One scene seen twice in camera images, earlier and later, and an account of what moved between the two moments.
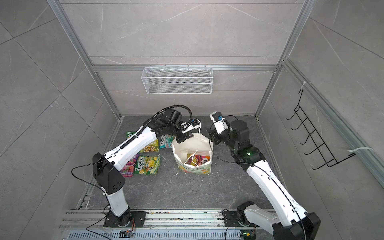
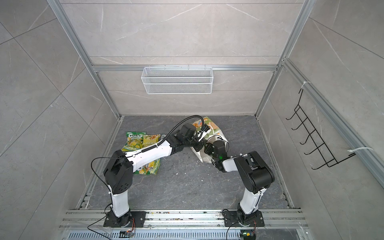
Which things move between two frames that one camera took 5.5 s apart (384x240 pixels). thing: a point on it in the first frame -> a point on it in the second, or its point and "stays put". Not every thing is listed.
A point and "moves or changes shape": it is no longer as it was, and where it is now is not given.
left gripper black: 185,135 -> 199,147
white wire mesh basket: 179,79 stays put
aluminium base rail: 151,220 stays put
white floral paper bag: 195,154 moves or changes shape
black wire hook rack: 322,150 stays put
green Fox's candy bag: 147,165 stays put
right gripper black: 215,137 -> 207,149
